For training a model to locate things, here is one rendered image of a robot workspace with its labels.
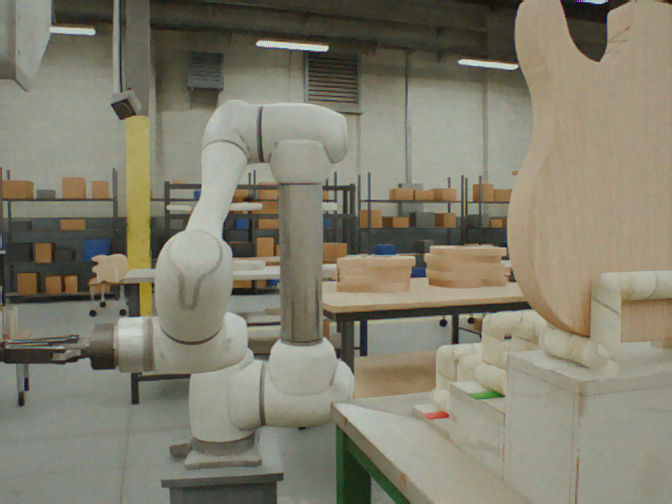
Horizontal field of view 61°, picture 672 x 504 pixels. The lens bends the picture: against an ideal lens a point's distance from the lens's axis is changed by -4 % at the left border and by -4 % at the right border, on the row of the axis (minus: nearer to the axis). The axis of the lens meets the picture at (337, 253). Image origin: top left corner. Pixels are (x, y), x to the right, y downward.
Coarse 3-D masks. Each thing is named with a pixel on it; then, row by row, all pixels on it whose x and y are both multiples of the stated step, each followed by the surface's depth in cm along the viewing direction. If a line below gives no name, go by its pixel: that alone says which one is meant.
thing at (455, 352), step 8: (456, 344) 104; (464, 344) 104; (472, 344) 104; (480, 344) 104; (504, 344) 105; (440, 352) 102; (448, 352) 101; (456, 352) 102; (464, 352) 102; (472, 352) 103; (480, 352) 103; (456, 360) 102
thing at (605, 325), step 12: (600, 300) 62; (612, 300) 62; (600, 312) 62; (612, 312) 62; (600, 324) 62; (612, 324) 62; (600, 336) 62; (612, 336) 62; (612, 348) 62; (612, 360) 62; (600, 372) 63; (612, 372) 62
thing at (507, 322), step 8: (520, 312) 88; (528, 312) 88; (488, 320) 86; (496, 320) 86; (504, 320) 86; (512, 320) 86; (520, 320) 87; (528, 320) 87; (536, 320) 87; (544, 320) 88; (504, 328) 86; (512, 328) 86
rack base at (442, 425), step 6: (414, 408) 104; (420, 408) 103; (426, 408) 103; (432, 408) 103; (438, 408) 102; (420, 414) 101; (426, 420) 99; (432, 420) 96; (438, 420) 96; (444, 420) 96; (432, 426) 96; (438, 426) 94; (444, 426) 93; (444, 432) 92
